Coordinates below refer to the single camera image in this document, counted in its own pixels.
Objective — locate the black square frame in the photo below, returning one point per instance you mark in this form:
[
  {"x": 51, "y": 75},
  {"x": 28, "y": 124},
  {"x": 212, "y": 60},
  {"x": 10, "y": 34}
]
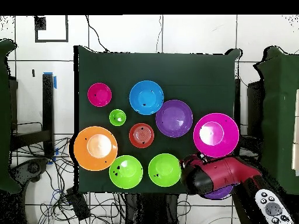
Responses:
[{"x": 51, "y": 40}]

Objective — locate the black metal stand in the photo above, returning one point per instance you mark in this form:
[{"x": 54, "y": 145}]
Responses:
[
  {"x": 48, "y": 105},
  {"x": 237, "y": 98}
]

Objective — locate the green cloth side table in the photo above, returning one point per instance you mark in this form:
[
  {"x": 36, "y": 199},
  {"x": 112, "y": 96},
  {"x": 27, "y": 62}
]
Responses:
[
  {"x": 4, "y": 116},
  {"x": 278, "y": 105}
]

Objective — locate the large pink bowl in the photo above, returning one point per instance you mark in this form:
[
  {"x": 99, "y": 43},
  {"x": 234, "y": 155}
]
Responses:
[{"x": 216, "y": 144}]

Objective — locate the dark green table cloth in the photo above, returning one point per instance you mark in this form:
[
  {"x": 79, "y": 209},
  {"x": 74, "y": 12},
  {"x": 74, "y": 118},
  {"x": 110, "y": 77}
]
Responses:
[{"x": 163, "y": 70}]

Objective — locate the green cup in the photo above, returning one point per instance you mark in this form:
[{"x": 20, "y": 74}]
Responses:
[{"x": 117, "y": 117}]

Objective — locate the green bowl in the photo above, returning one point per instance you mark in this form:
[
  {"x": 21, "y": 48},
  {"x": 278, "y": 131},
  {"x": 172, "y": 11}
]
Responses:
[
  {"x": 164, "y": 170},
  {"x": 126, "y": 177}
]

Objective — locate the dark pedestal leg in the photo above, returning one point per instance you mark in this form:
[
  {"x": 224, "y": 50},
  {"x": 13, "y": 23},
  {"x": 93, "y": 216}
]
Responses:
[{"x": 32, "y": 168}]

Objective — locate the large orange bowl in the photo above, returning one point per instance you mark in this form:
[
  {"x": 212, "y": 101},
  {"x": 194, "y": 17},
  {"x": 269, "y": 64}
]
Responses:
[{"x": 95, "y": 161}]

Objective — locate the small red-orange bowl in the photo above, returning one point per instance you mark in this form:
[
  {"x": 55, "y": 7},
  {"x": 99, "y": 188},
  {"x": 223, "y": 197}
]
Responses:
[{"x": 141, "y": 135}]

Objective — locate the black power strip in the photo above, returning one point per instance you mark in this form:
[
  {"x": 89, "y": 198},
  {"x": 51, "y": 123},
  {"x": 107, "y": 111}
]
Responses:
[{"x": 78, "y": 204}]

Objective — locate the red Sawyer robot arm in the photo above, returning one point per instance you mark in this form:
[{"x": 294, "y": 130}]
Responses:
[{"x": 224, "y": 172}]

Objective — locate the purple bowl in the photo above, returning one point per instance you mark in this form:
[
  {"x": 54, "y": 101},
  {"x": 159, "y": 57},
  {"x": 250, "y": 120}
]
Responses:
[
  {"x": 219, "y": 193},
  {"x": 174, "y": 119}
]

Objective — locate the small crimson bowl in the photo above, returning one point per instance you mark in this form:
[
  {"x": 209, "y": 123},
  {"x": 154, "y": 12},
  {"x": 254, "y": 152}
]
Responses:
[{"x": 99, "y": 94}]

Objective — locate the blue bowl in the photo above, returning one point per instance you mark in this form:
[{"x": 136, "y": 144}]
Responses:
[{"x": 146, "y": 97}]

